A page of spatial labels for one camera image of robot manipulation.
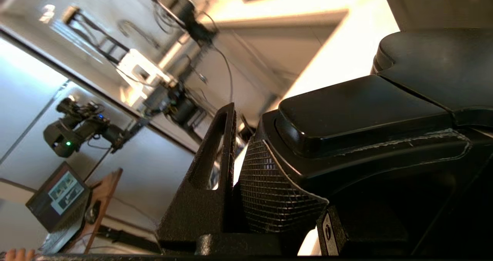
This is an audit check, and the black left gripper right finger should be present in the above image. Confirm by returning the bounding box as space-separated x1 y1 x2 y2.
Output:
316 211 409 256

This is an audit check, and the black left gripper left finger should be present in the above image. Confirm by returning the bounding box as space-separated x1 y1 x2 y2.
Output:
157 102 237 252

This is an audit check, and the black electric kettle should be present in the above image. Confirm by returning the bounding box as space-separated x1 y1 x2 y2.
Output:
235 28 493 256

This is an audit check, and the brown wooden desk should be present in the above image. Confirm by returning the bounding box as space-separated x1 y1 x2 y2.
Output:
65 168 124 254

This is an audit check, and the black computer mouse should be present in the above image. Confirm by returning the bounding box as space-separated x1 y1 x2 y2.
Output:
87 200 101 225

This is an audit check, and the black open laptop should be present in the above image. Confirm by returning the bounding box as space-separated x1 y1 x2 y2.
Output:
26 162 92 254

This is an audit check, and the black device with green light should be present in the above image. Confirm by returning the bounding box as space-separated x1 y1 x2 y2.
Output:
43 95 131 157

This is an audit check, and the translucent white box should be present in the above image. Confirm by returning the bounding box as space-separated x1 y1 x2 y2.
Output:
117 49 174 96

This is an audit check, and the grey white refrigerator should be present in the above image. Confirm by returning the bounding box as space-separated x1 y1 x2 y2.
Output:
0 30 197 231

